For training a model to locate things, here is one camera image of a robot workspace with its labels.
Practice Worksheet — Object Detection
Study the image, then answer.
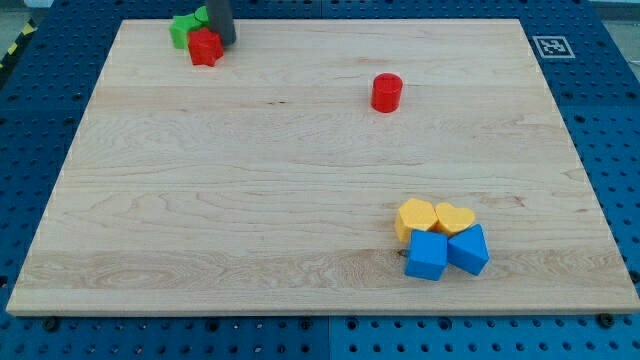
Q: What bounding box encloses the wooden board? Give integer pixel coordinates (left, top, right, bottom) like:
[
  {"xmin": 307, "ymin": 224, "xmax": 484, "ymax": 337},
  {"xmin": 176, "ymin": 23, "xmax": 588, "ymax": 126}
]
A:
[{"xmin": 7, "ymin": 19, "xmax": 639, "ymax": 317}]

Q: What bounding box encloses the yellow pentagon block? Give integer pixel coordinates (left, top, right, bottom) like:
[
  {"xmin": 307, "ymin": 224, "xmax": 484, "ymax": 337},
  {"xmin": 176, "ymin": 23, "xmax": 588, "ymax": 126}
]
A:
[{"xmin": 394, "ymin": 198, "xmax": 438, "ymax": 244}]

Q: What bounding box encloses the red cylinder block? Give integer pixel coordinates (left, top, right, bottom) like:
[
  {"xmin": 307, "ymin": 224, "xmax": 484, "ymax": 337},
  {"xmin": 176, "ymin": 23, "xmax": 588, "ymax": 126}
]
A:
[{"xmin": 370, "ymin": 73, "xmax": 403, "ymax": 113}]

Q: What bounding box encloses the blue cube block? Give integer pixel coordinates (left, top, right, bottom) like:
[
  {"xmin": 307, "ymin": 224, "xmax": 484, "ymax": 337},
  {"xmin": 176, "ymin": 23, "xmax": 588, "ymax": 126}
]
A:
[{"xmin": 404, "ymin": 230, "xmax": 448, "ymax": 281}]

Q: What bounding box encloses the yellow heart block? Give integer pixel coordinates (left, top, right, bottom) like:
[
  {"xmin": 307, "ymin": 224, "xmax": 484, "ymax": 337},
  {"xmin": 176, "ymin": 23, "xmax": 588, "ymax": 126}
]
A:
[{"xmin": 434, "ymin": 202, "xmax": 476, "ymax": 237}]

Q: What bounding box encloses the blue triangle block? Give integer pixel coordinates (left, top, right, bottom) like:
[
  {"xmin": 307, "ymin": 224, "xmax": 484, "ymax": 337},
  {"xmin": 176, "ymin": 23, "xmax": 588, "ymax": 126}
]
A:
[{"xmin": 447, "ymin": 224, "xmax": 490, "ymax": 276}]

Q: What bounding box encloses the red star block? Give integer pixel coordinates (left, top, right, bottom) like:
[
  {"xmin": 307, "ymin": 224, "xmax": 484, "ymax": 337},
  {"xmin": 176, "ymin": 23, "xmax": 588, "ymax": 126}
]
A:
[{"xmin": 187, "ymin": 28, "xmax": 224, "ymax": 67}]

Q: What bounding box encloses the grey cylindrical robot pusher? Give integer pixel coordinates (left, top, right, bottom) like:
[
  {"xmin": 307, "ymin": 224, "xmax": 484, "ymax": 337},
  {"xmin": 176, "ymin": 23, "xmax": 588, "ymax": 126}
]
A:
[{"xmin": 205, "ymin": 0, "xmax": 236, "ymax": 47}]

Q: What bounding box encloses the green cylinder block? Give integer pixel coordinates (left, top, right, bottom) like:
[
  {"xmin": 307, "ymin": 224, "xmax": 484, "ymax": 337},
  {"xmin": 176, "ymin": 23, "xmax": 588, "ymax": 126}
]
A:
[{"xmin": 194, "ymin": 6, "xmax": 209, "ymax": 27}]

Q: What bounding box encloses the green star block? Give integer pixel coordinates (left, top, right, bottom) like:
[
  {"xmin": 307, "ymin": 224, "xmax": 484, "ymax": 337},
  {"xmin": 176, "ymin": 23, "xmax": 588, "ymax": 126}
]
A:
[{"xmin": 169, "ymin": 13, "xmax": 203, "ymax": 49}]

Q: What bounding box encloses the white fiducial marker tag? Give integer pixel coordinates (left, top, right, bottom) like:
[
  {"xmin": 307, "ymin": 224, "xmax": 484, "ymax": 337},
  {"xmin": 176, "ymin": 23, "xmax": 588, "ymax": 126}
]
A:
[{"xmin": 532, "ymin": 35, "xmax": 575, "ymax": 59}]

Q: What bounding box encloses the black bolt left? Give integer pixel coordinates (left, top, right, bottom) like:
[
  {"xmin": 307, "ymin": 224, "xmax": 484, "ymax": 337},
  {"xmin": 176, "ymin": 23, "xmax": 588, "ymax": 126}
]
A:
[{"xmin": 42, "ymin": 316, "xmax": 60, "ymax": 333}]

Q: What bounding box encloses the black bolt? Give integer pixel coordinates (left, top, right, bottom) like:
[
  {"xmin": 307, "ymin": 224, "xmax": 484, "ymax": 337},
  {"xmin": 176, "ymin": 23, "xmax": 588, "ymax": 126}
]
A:
[
  {"xmin": 596, "ymin": 313, "xmax": 616, "ymax": 329},
  {"xmin": 42, "ymin": 316, "xmax": 60, "ymax": 333}
]

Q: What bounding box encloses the black bolt right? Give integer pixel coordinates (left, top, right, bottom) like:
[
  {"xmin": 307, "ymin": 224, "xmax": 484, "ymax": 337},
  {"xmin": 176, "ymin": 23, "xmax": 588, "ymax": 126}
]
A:
[{"xmin": 596, "ymin": 313, "xmax": 616, "ymax": 329}]

